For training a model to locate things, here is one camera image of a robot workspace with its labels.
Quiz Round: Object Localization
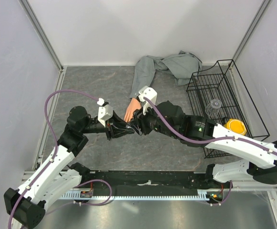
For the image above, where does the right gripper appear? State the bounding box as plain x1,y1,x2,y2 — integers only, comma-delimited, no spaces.
127,99,180,139

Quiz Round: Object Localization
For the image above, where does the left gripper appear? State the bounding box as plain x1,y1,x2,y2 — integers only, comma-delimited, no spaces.
81,110,134,140

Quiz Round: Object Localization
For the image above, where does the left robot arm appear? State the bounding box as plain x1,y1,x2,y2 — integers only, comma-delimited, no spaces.
3,104,135,229

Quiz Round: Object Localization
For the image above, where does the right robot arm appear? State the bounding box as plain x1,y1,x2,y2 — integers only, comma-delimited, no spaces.
147,101,277,188

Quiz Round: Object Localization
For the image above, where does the mannequin hand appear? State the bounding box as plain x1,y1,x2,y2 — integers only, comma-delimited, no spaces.
124,98,141,122

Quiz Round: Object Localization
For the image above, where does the grey shirt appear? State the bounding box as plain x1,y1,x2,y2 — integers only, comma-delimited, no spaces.
130,51,202,98

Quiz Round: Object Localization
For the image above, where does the clear plastic jar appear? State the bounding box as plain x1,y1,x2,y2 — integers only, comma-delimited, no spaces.
205,98,222,117

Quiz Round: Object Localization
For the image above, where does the yellow lidded container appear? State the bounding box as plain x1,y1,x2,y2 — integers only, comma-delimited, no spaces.
222,117,247,135

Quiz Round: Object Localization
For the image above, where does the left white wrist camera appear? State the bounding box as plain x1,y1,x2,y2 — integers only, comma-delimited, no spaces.
97,98,113,127

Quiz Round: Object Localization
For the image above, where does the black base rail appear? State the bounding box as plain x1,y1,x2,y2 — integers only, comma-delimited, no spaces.
81,171,221,197

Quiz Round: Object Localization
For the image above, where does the grey slotted cable duct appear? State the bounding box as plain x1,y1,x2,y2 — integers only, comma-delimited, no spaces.
59,190,209,201

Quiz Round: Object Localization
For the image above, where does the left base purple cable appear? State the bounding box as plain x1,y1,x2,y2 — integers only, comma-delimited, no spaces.
72,179,113,207

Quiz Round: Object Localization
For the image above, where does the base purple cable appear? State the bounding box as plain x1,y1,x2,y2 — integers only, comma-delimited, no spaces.
207,180,234,207
72,179,113,207

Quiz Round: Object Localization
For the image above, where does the black wire rack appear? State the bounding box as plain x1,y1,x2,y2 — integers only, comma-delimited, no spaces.
186,59,270,159

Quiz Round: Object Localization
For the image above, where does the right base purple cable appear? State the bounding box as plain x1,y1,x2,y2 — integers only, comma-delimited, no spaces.
207,180,234,207

